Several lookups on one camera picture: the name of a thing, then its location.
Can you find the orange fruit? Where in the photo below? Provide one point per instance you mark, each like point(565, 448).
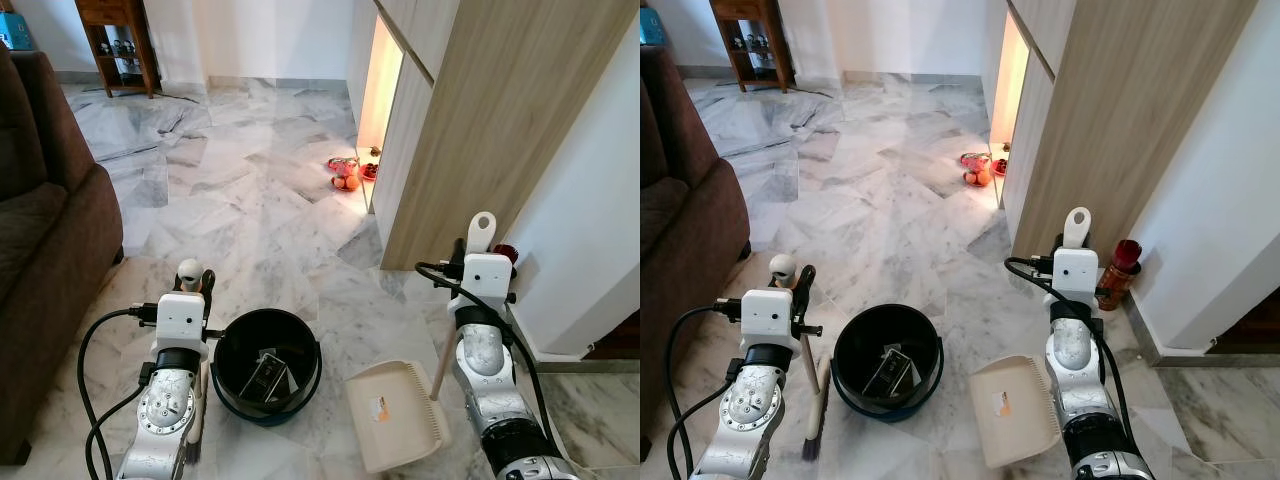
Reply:
point(345, 183)
point(978, 178)

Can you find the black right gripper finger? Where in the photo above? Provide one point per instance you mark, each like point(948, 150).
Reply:
point(1057, 245)
point(457, 250)

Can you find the dark brown wooden panel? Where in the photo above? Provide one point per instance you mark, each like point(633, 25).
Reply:
point(626, 342)
point(1250, 330)

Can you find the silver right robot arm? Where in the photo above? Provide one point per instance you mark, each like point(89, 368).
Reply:
point(1075, 360)
point(485, 355)

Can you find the blue box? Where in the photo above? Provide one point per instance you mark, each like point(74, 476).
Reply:
point(651, 27)
point(15, 32)

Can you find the brown bottle with red cap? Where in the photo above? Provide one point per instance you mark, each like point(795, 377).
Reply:
point(1117, 280)
point(506, 253)

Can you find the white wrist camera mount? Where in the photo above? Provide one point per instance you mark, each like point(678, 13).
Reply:
point(1075, 275)
point(768, 318)
point(487, 278)
point(180, 320)

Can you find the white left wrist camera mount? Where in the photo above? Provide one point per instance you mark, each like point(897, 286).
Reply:
point(768, 318)
point(180, 320)

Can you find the black and white packet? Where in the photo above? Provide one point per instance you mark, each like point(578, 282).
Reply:
point(268, 378)
point(888, 374)

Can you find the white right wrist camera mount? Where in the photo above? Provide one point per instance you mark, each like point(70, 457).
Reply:
point(487, 278)
point(1075, 275)

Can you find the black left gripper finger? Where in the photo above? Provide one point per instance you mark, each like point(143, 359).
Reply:
point(210, 285)
point(807, 285)

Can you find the beige broom with dark bristles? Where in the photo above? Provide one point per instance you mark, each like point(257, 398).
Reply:
point(189, 270)
point(812, 400)

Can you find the black round bucket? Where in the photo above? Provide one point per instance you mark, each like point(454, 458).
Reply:
point(857, 340)
point(235, 340)

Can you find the light wood tall cabinet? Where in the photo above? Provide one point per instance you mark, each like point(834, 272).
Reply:
point(1120, 100)
point(500, 100)

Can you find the dark brown fabric sofa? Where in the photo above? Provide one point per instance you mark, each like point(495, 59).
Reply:
point(690, 230)
point(50, 230)

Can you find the small red cup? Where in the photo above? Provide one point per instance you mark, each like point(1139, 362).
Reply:
point(368, 171)
point(999, 166)

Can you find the beige plastic dustpan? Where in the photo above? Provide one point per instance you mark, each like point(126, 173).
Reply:
point(395, 420)
point(1010, 410)

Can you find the brown wooden shelf stand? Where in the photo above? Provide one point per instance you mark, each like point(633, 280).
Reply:
point(765, 12)
point(135, 15)

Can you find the red offering plate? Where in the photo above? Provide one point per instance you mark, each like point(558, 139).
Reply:
point(972, 160)
point(343, 165)

